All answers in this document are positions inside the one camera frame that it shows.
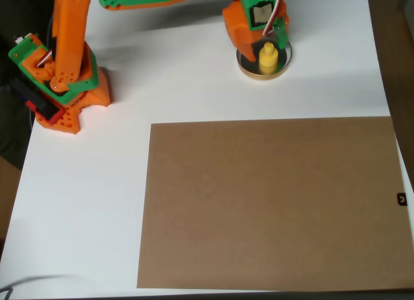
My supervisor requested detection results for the round dish with gold rim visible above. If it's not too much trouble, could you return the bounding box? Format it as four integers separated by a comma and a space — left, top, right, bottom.
235, 37, 294, 82

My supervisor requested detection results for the orange robot base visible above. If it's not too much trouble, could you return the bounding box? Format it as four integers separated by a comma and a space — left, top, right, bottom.
25, 66, 113, 136

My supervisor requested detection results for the grey cable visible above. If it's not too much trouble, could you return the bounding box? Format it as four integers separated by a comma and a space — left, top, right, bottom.
0, 274, 78, 300

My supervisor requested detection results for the small yellow plastic knob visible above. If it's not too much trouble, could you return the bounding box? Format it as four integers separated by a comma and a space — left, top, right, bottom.
258, 42, 279, 76

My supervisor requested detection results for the red white servo wire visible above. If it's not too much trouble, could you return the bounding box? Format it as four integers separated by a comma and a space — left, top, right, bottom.
263, 0, 285, 39

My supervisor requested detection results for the brown rectangular board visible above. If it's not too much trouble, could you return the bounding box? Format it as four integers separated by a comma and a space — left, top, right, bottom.
136, 116, 414, 290

